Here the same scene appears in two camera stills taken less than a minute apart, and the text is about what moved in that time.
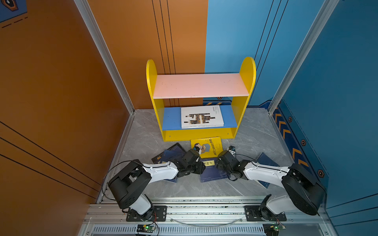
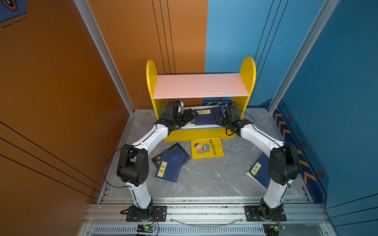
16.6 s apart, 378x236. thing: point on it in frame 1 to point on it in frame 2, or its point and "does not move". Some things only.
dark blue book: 211,172 to 207,116
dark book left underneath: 176,148 does not move
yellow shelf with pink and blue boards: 237,86 does not move
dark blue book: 171,156 does not move
